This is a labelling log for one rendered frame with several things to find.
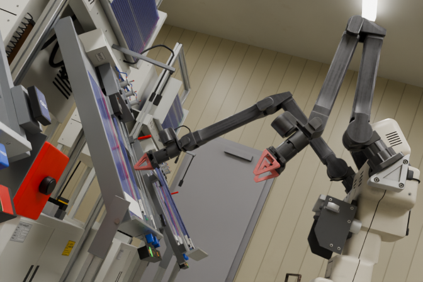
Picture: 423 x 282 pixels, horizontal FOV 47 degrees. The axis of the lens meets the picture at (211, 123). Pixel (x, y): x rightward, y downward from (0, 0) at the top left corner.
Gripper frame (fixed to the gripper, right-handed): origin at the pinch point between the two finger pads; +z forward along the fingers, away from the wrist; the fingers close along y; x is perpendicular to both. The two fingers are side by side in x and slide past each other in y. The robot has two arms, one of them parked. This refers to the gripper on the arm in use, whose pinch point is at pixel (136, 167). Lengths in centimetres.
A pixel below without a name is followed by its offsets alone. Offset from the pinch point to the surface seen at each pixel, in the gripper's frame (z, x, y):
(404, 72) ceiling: -289, -59, -304
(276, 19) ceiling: -187, -176, -289
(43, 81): 18, -41, 25
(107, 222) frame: 8, 30, 64
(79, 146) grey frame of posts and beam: 20.6, -22.9, -9.7
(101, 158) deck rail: 4, 10, 60
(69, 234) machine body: 33.5, 15.7, 7.3
